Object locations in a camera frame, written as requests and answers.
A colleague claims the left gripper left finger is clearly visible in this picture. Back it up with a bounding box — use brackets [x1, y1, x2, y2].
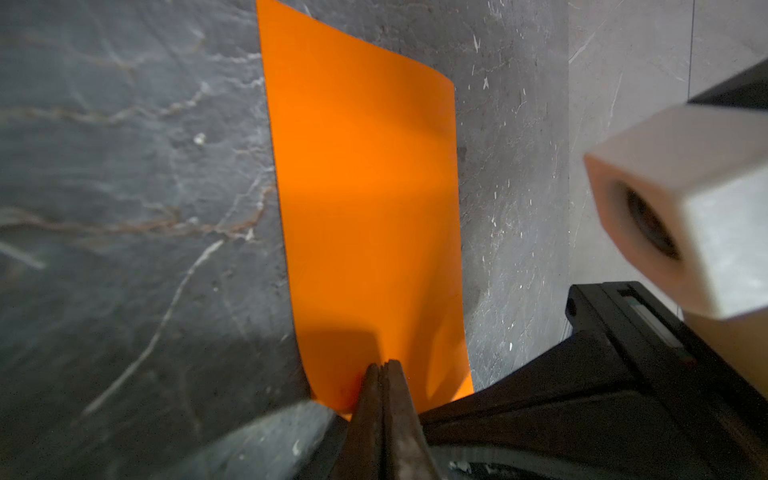
[329, 364, 383, 479]

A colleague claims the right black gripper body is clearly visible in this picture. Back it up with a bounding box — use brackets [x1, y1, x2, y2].
[565, 281, 767, 479]

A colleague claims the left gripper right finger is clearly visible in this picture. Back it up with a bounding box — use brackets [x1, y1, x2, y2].
[381, 360, 441, 480]

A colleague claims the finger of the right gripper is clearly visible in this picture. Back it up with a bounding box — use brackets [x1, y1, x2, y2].
[420, 331, 714, 479]

